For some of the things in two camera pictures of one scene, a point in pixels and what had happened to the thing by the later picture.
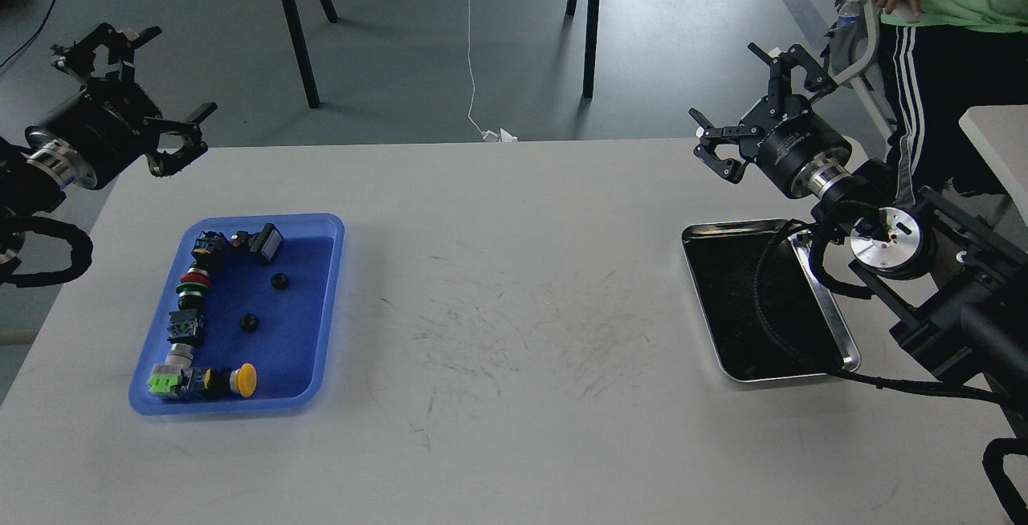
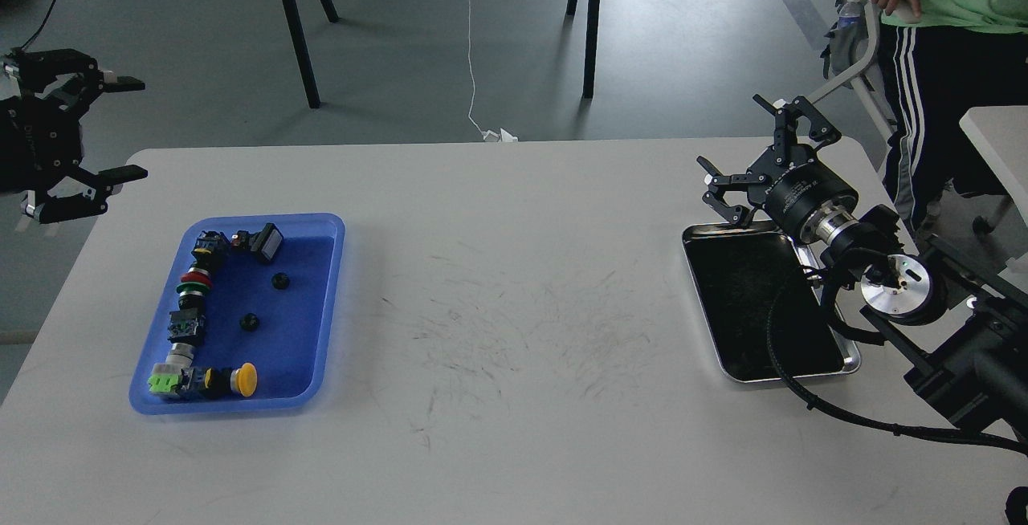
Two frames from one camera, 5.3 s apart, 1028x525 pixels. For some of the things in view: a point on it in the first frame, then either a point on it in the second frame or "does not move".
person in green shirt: [954, 34] does not move
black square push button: [264, 244] does not move
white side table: [1001, 134] does not move
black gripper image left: [112, 122] to [39, 139]
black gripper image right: [782, 132] to [789, 181]
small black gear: [279, 281] does not move
